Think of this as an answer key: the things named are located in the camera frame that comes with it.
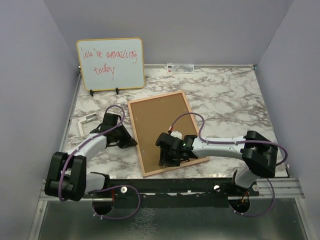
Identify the white label strip at wall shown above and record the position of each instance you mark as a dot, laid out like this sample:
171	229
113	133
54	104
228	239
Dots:
180	68

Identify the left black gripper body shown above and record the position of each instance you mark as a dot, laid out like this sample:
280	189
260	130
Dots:
117	132

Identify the metal angle bracket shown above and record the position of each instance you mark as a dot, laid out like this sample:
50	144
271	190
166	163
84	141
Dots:
84	120

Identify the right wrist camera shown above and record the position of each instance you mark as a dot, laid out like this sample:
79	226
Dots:
175	133

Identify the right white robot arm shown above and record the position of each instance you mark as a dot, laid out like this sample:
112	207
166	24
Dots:
258	153

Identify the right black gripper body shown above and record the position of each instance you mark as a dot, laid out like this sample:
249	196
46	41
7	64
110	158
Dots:
169	158

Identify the aluminium front rail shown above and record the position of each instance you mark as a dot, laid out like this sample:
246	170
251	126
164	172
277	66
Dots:
279	187

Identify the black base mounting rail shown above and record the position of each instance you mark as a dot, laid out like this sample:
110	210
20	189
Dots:
169	193

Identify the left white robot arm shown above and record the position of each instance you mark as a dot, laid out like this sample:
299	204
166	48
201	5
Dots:
68	178

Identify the small whiteboard with red writing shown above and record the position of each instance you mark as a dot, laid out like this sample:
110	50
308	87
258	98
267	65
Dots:
111	64

